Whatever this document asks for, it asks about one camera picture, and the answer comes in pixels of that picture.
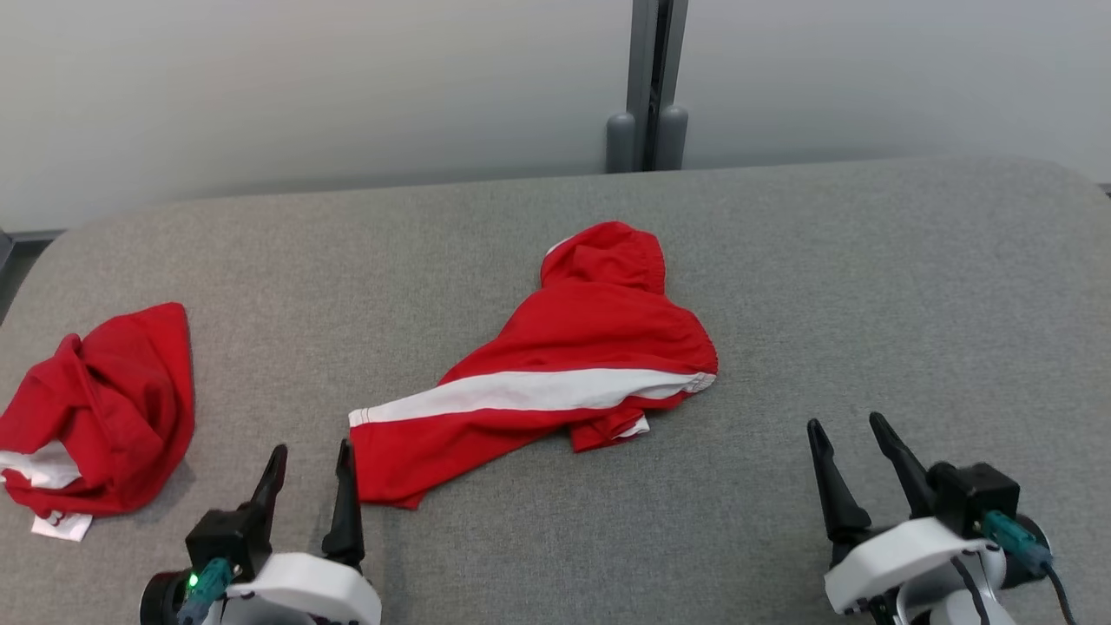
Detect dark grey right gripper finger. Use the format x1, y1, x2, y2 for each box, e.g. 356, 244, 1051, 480
806, 418, 873, 543
869, 411, 938, 517

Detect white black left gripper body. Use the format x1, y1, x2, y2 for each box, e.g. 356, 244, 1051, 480
139, 551, 383, 625

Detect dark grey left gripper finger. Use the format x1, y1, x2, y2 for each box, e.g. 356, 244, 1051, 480
321, 438, 366, 569
239, 444, 289, 530

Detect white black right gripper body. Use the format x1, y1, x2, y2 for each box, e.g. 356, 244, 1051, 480
823, 514, 1055, 625

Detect red shirt with white sleeves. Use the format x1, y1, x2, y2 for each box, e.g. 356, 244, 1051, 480
0, 301, 197, 543

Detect red shorts with white stripe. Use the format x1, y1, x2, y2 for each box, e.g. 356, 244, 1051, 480
348, 220, 720, 510

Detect left cable with teal plug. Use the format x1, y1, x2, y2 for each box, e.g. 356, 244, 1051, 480
178, 557, 233, 625

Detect cable with teal plug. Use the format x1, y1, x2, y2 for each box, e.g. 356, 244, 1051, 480
178, 557, 233, 625
981, 510, 1079, 625

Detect right cable with teal plug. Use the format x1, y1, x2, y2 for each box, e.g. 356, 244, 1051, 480
981, 510, 1079, 625

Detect grey cylindrical post foot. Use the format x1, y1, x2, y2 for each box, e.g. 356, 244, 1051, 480
654, 105, 689, 171
605, 111, 639, 174

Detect grey metal partition post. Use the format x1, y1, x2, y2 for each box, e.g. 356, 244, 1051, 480
627, 0, 691, 172

